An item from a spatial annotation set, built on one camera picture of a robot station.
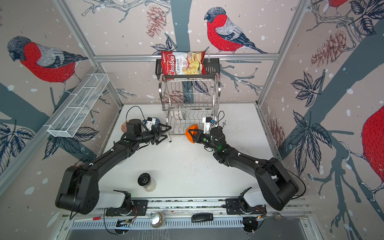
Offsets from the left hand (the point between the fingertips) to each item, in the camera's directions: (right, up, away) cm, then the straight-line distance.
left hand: (168, 132), depth 79 cm
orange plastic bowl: (+10, -1, +2) cm, 10 cm away
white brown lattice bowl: (+2, +10, +18) cm, 21 cm away
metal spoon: (+55, -40, -9) cm, 68 cm away
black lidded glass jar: (-8, -25, -7) cm, 27 cm away
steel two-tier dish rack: (+7, +21, +44) cm, 50 cm away
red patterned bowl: (-37, +1, +24) cm, 44 cm away
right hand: (+10, -1, 0) cm, 10 cm away
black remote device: (+16, -39, -12) cm, 44 cm away
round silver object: (-1, -35, -18) cm, 39 cm away
